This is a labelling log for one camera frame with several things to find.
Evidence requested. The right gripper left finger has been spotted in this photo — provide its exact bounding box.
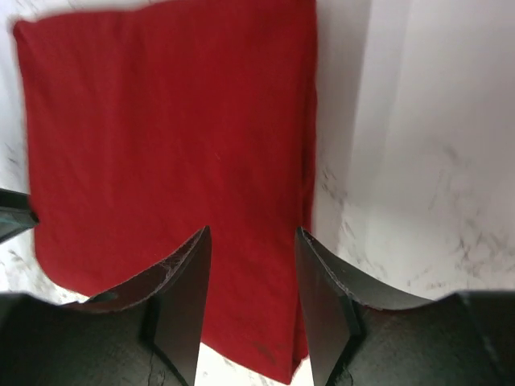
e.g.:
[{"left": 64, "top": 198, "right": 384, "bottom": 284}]
[{"left": 1, "top": 228, "right": 212, "bottom": 385}]

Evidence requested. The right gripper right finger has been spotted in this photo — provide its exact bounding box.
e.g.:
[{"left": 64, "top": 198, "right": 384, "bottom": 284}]
[{"left": 295, "top": 228, "right": 514, "bottom": 385}]

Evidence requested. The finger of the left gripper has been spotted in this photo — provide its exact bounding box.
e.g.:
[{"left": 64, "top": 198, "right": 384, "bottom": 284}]
[{"left": 0, "top": 189, "right": 39, "bottom": 244}]

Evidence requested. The dark red t shirt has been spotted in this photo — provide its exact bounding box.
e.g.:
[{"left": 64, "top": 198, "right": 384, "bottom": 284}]
[{"left": 13, "top": 1, "right": 317, "bottom": 384}]

